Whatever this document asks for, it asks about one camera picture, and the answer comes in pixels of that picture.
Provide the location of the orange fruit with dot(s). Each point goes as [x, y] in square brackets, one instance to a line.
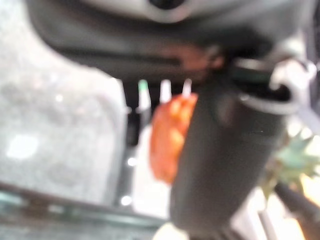
[167, 140]

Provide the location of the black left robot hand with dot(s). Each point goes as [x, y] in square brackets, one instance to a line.
[225, 150]

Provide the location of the pineapple with green crown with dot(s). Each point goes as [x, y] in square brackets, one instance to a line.
[297, 160]

